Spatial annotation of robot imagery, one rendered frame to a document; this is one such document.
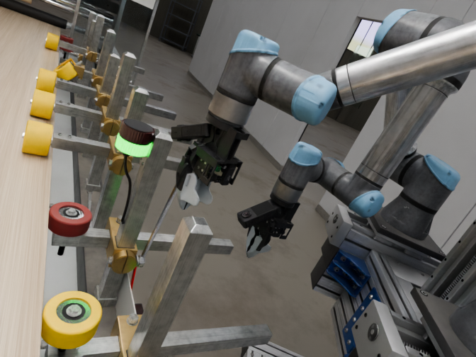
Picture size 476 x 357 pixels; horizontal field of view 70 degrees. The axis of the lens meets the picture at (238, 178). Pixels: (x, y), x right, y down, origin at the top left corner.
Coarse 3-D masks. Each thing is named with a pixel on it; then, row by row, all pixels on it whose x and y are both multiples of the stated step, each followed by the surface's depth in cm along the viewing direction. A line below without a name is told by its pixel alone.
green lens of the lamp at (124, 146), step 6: (120, 138) 60; (120, 144) 60; (126, 144) 60; (132, 144) 60; (120, 150) 60; (126, 150) 60; (132, 150) 60; (138, 150) 61; (144, 150) 62; (138, 156) 61; (144, 156) 63
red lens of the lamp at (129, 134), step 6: (120, 126) 60; (126, 126) 59; (120, 132) 60; (126, 132) 59; (132, 132) 59; (138, 132) 59; (144, 132) 60; (126, 138) 59; (132, 138) 59; (138, 138) 59; (144, 138) 60; (150, 138) 61
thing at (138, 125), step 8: (128, 120) 61; (136, 120) 63; (136, 128) 59; (144, 128) 61; (152, 128) 63; (120, 136) 60; (144, 144) 61; (144, 160) 64; (128, 176) 65; (128, 192) 67; (128, 200) 68
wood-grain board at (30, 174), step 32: (0, 32) 169; (32, 32) 197; (0, 64) 129; (32, 64) 144; (0, 96) 104; (32, 96) 114; (0, 128) 88; (0, 160) 76; (32, 160) 81; (0, 192) 66; (32, 192) 70; (0, 224) 59; (32, 224) 62; (0, 256) 53; (32, 256) 56; (0, 288) 49; (32, 288) 51; (0, 320) 45; (32, 320) 46; (0, 352) 41; (32, 352) 43
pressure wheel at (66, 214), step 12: (60, 204) 70; (72, 204) 71; (60, 216) 66; (72, 216) 69; (84, 216) 69; (48, 228) 67; (60, 228) 66; (72, 228) 66; (84, 228) 69; (60, 252) 72
